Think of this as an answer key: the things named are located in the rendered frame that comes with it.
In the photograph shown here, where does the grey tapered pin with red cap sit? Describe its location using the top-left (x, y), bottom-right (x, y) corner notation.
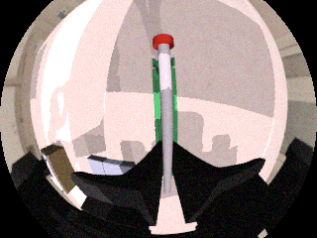
top-left (154, 33), bottom-right (174, 194)

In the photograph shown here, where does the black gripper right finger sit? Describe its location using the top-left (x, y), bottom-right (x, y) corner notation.
top-left (171, 140), bottom-right (265, 223)

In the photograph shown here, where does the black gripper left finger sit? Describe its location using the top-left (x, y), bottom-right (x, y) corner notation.
top-left (71, 142), bottom-right (163, 226)

